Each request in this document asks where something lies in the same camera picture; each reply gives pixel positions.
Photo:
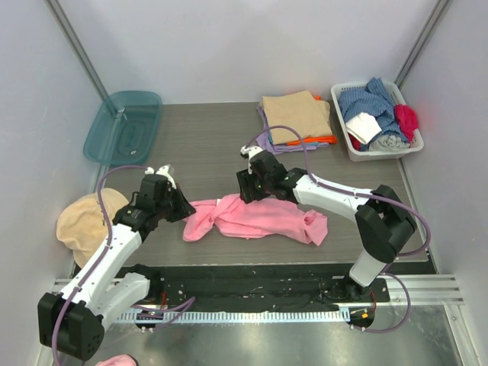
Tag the white plastic basket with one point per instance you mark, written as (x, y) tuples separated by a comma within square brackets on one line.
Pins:
[(415, 146)]

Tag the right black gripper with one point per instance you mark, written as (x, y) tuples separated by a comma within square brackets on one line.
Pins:
[(248, 187)]

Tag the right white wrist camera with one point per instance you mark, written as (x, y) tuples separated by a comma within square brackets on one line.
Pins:
[(254, 155)]

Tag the beige folded t shirt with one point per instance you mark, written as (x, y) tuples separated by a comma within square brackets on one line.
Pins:
[(283, 110)]

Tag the beige crumpled cloth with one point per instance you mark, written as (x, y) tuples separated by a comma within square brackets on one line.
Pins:
[(81, 227)]

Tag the left aluminium frame post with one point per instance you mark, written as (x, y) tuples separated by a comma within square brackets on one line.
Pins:
[(75, 43)]

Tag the aluminium frame post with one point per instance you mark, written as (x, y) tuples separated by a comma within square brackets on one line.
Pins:
[(428, 29), (75, 43)]

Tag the white slotted cable duct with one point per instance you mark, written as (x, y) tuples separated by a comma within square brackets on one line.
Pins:
[(137, 317)]

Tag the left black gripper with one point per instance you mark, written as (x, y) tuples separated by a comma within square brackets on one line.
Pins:
[(175, 203)]

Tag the grey cloth in basket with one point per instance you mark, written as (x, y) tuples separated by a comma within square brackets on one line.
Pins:
[(388, 142)]

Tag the pink t shirt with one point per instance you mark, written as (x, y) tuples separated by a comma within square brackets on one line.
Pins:
[(270, 216)]

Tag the red cloth in basket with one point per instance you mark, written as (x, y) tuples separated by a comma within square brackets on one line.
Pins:
[(355, 143)]

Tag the blue checked shirt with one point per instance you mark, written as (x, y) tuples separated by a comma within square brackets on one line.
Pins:
[(373, 99)]

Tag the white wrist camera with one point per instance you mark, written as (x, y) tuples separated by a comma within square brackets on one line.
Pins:
[(166, 171), (254, 155)]

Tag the magenta cloth in basket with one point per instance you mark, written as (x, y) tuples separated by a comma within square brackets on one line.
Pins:
[(407, 120)]

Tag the aluminium rail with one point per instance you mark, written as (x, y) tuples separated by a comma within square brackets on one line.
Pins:
[(425, 289)]

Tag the teal folded t shirt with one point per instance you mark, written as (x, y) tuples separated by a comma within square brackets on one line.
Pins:
[(282, 136)]

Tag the right aluminium frame post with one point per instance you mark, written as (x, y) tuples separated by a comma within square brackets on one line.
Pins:
[(428, 29)]

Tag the lavender folded t shirt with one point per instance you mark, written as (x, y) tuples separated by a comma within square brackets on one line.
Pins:
[(264, 140)]

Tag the teal plastic bin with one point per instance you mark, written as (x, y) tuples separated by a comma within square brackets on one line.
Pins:
[(124, 128)]

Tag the orange folded t shirt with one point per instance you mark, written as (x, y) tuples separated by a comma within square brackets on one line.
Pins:
[(312, 140)]

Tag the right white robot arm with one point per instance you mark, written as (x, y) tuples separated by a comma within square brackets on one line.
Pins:
[(384, 223)]

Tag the pink cloth at bottom edge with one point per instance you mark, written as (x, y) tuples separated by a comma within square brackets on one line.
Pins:
[(119, 360)]

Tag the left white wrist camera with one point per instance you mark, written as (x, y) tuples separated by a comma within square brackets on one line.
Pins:
[(166, 171)]

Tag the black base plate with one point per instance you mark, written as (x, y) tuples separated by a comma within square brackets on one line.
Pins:
[(285, 288)]

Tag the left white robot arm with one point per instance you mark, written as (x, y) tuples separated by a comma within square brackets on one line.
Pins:
[(74, 321)]

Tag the white cloth in basket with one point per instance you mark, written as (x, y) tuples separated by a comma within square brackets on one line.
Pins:
[(363, 127)]

